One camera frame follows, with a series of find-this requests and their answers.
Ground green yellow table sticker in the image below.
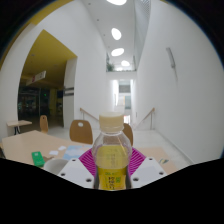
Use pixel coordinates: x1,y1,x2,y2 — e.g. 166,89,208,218
158,157,171,165

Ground green flat card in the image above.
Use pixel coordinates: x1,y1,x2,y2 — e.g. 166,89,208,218
31,151,46,168

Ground small light wooden table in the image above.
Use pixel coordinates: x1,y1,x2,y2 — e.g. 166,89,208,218
5,119,33,135

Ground wooden stair handrail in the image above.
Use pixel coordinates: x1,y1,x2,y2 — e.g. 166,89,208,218
134,107,156,130
79,107,101,123

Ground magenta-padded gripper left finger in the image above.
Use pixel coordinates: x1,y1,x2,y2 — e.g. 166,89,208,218
57,147,101,190

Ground hanging white red sign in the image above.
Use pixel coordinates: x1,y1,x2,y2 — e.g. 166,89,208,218
25,70,47,86

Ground yellow-label clear drink bottle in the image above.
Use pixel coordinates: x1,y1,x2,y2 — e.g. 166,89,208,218
91,111,133,192

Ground wooden chair with oval hole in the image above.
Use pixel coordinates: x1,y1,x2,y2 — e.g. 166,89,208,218
69,119,94,145
123,123,135,148

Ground green balcony plant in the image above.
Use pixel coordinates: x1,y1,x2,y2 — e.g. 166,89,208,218
105,53,116,72

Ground dark shop shelf unit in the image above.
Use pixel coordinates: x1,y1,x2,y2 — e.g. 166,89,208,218
18,87,64,118

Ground oval ceiling lights group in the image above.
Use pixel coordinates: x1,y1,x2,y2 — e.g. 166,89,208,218
106,0,132,68

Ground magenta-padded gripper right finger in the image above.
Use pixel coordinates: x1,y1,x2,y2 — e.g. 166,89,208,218
128,147,168,190

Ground small wooden chair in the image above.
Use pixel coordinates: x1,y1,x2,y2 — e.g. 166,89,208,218
39,114,50,134

